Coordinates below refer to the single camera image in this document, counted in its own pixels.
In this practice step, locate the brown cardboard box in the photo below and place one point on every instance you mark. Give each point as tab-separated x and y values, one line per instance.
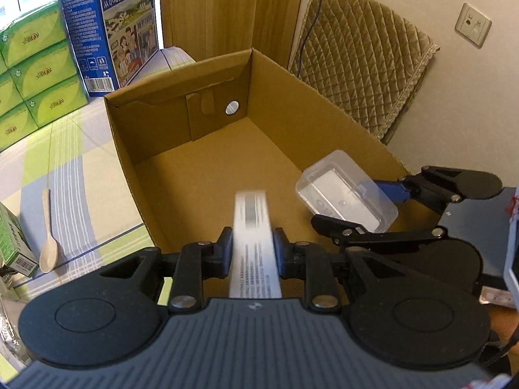
190	139

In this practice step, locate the white plastic spoon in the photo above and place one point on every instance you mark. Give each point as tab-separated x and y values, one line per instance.
50	251

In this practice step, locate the wall switch plate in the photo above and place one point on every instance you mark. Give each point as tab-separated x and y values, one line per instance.
473	25

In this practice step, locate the operator hand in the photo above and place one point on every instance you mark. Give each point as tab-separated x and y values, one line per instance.
504	321

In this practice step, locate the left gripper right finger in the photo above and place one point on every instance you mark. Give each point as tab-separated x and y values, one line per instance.
397	314

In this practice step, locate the silver foil bag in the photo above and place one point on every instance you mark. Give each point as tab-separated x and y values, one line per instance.
12	348

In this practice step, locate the blue milk carton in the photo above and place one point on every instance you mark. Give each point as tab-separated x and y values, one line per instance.
112	40

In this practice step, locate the green medicine box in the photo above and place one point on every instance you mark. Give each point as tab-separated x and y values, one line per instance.
15	252

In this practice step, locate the green tissue pack bottom right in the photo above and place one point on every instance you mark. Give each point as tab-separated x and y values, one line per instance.
57	101

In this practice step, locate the green tissue pack middle left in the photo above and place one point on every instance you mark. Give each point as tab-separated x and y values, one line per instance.
9	95

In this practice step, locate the green tissue pack bottom left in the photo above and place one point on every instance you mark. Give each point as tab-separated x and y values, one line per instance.
15	125

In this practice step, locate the clear plastic container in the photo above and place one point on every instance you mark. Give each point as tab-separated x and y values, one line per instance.
337	187

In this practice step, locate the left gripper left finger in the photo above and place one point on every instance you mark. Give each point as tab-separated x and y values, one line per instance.
118	310

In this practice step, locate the checkered tablecloth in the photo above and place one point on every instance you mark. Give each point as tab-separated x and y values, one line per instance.
66	180

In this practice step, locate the white barcode medicine box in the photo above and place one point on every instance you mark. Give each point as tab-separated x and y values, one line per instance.
253	272

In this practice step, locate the quilted tan chair cover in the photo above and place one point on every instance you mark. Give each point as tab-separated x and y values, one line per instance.
364	58

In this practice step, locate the wooden door panel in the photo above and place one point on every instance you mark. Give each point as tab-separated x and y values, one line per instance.
209	28

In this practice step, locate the green tissue pack middle right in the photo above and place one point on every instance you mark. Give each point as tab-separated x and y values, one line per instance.
44	70

